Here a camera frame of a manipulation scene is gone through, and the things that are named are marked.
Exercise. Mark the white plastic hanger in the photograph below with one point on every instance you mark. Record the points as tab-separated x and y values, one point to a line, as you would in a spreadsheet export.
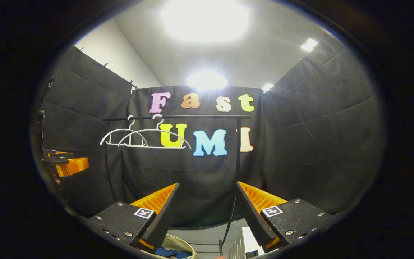
149	130
110	133

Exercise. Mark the white board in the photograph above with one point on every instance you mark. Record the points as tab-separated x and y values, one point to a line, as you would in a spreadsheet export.
252	239

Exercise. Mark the ceiling light panel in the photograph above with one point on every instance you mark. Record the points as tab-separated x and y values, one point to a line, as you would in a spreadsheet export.
267	87
207	80
309	45

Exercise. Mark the beige laundry hamper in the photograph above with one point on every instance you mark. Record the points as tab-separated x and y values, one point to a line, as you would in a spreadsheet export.
178	241

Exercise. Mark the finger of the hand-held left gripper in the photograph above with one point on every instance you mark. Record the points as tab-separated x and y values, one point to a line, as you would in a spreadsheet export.
72	166
59	154

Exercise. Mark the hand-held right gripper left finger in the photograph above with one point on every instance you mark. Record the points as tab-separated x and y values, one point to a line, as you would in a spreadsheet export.
165	216

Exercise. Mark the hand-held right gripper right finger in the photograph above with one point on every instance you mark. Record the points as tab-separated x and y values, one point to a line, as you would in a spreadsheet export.
252	212

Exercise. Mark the black metal clothes rack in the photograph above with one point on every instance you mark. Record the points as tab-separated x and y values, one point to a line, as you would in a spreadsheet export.
207	116

